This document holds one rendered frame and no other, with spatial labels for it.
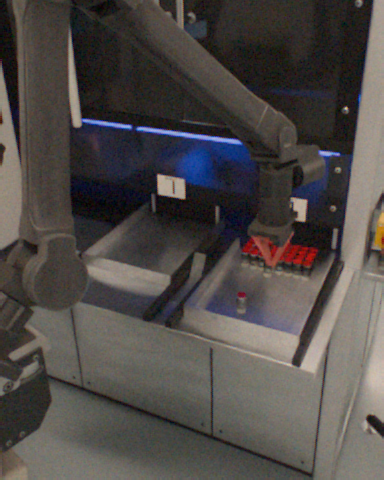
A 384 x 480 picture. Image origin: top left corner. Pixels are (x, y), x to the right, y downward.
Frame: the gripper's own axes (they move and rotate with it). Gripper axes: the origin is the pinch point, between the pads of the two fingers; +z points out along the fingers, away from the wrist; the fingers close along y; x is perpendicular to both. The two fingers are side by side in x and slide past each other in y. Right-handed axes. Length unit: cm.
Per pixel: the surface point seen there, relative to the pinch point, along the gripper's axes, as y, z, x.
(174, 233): 34, 20, 40
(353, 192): 36.2, -0.4, -7.8
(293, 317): 10.6, 20.1, -2.3
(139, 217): 38, 20, 54
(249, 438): 35, 94, 16
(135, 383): 35, 87, 60
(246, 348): -3.2, 20.2, 3.5
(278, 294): 17.5, 20.2, 3.4
